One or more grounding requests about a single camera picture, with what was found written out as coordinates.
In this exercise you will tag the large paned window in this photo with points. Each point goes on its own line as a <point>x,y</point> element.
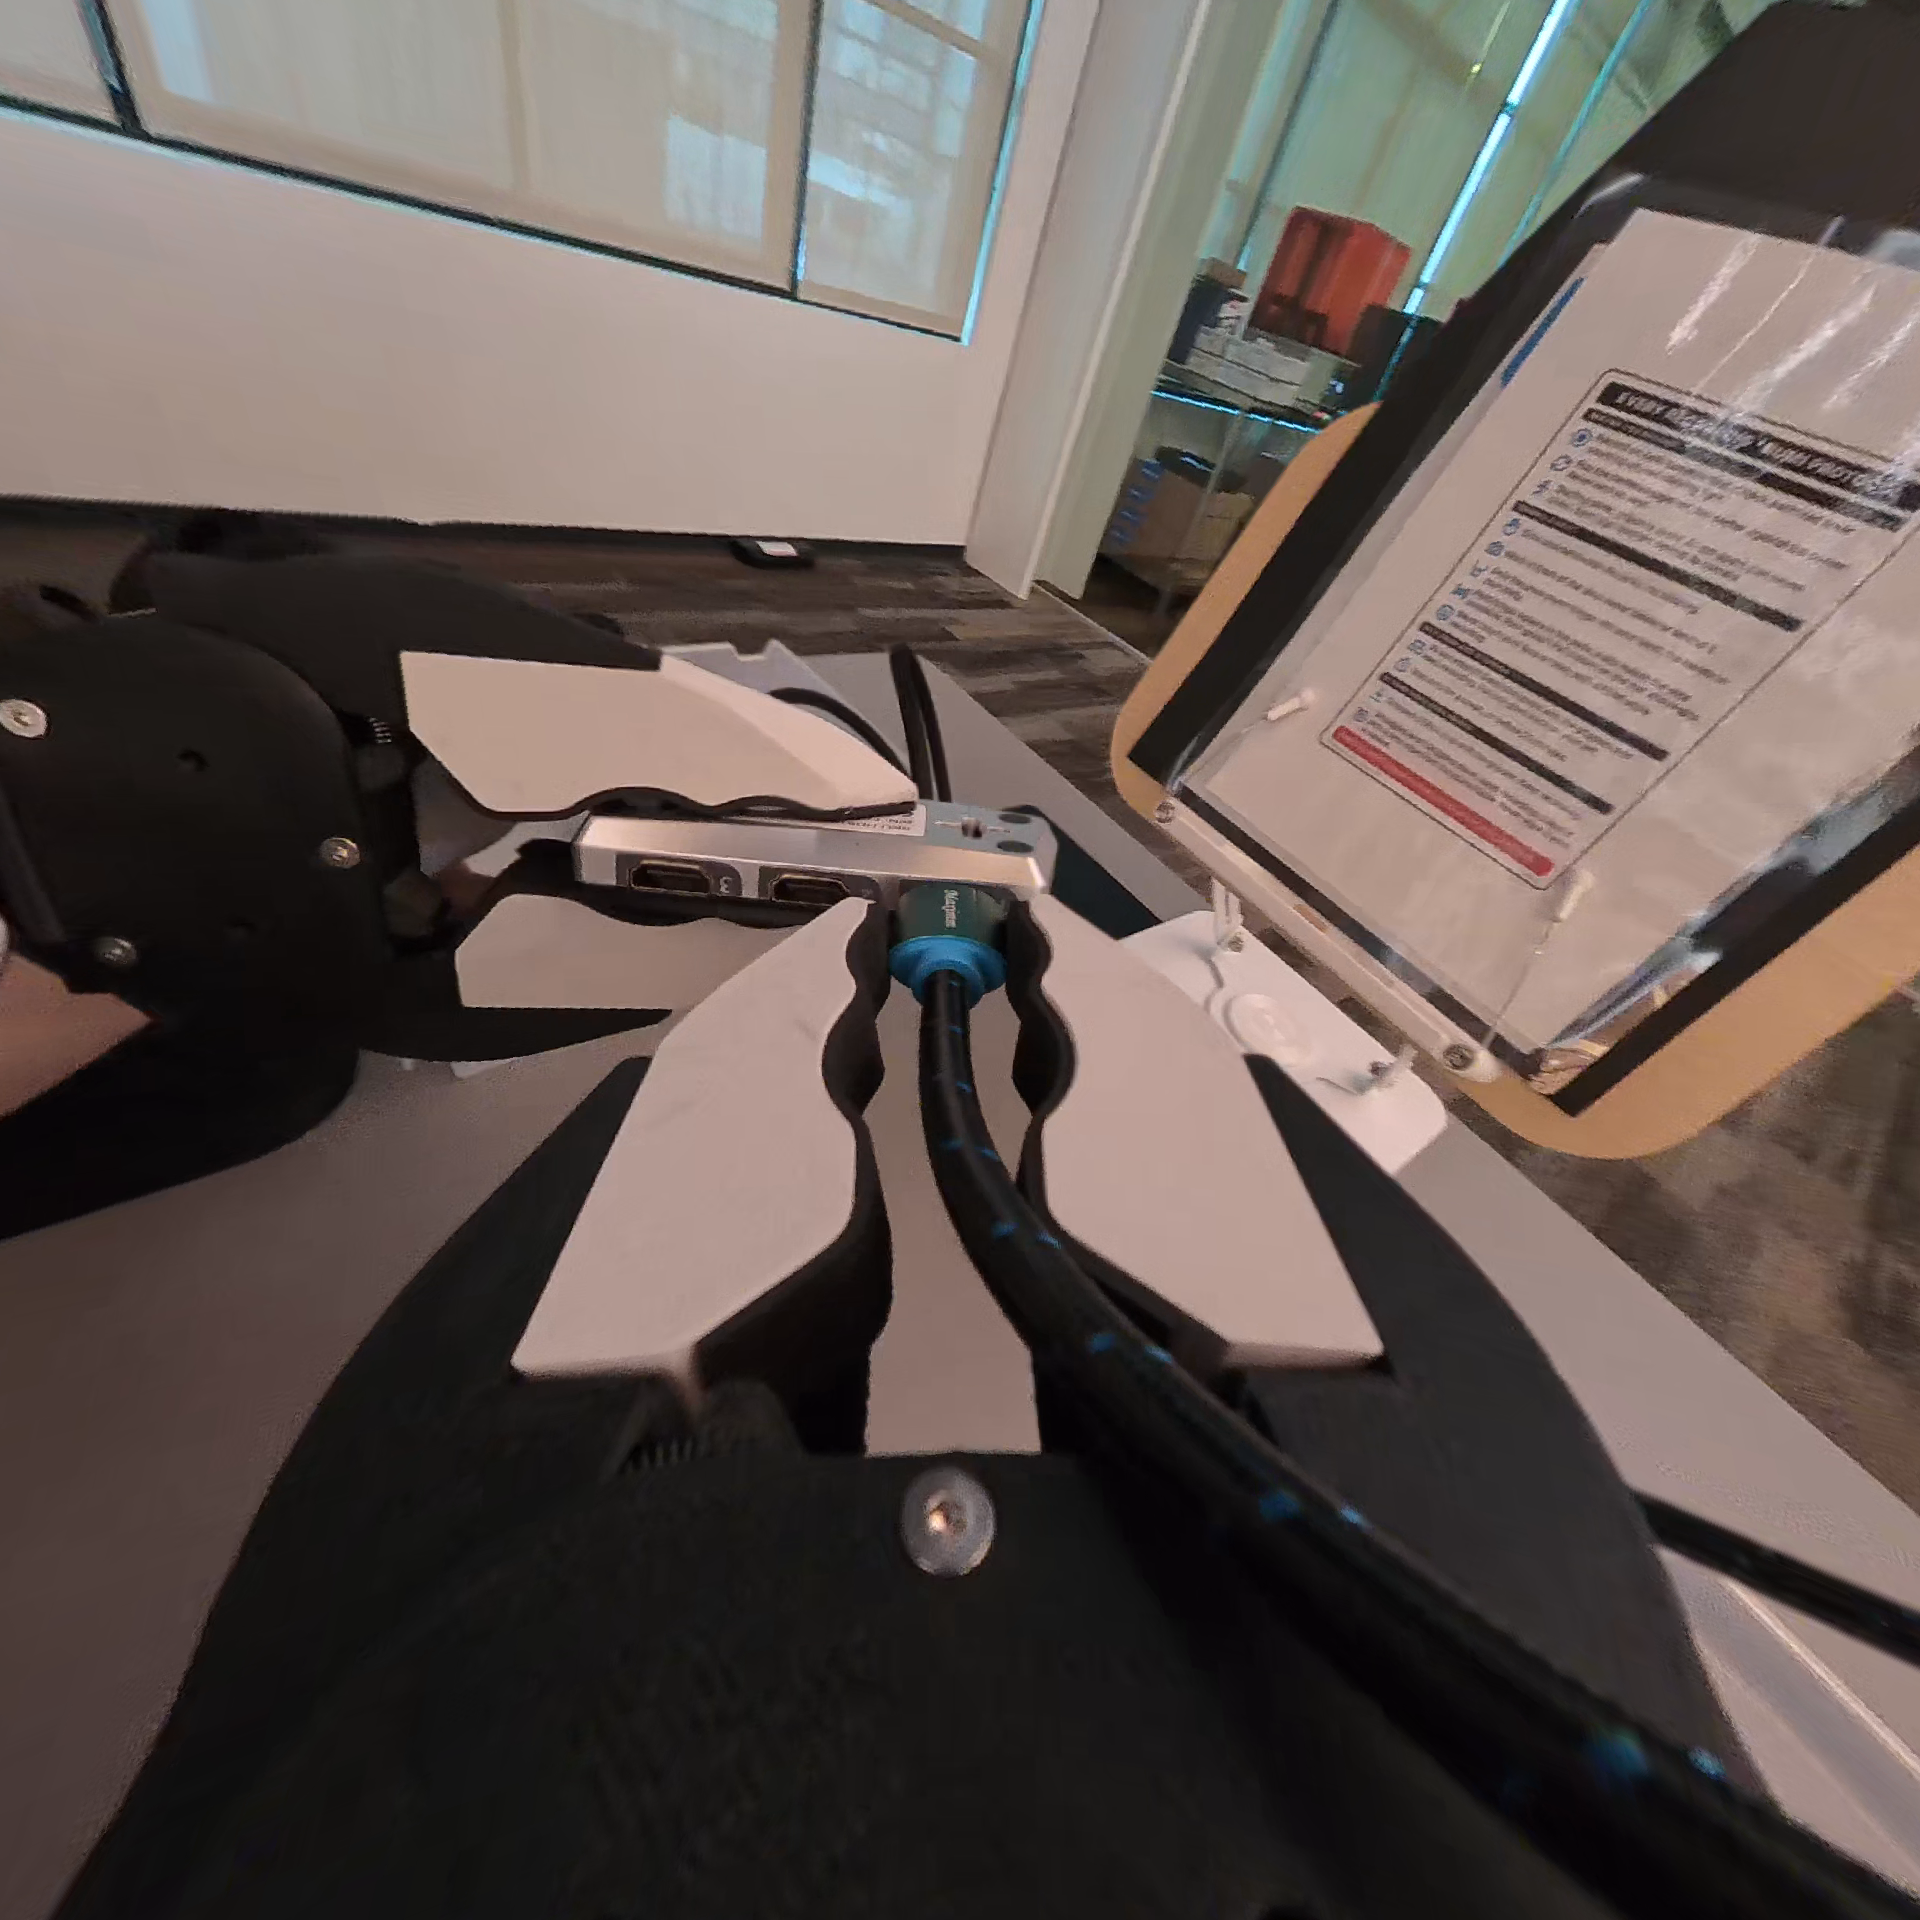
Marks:
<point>451,107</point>

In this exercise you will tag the black floor box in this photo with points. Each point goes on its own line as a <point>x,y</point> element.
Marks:
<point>773,551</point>

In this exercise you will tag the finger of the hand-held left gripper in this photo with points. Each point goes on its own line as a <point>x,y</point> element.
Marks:
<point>630,728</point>
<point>599,960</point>

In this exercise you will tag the glass partition window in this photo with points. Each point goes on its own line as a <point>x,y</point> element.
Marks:
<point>1350,119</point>

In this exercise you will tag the silver black hdmi switch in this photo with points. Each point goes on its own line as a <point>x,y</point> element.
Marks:
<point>1021,863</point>

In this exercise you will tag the laminated instruction sheet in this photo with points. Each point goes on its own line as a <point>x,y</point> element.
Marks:
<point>1501,675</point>

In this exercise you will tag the red storage crate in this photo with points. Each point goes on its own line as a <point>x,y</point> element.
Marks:
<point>1320,284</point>

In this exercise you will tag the person's left hand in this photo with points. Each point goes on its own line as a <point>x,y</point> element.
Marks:
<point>61,1037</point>

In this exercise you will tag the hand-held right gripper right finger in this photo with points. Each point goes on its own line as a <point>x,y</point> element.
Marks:
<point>1201,1200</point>

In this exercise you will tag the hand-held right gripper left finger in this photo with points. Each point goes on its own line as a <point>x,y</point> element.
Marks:
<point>705,1184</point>

